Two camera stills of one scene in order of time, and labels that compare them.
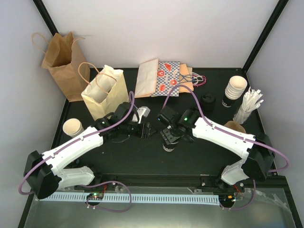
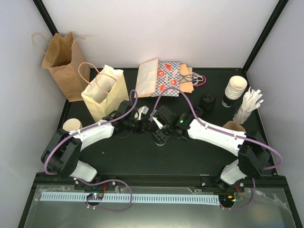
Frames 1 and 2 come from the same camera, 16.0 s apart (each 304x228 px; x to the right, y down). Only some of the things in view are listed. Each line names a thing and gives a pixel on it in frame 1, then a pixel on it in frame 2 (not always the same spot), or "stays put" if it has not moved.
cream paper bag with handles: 107,91 stays put
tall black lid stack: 208,100 stays put
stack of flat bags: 147,79 stays put
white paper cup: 170,147 → 160,142
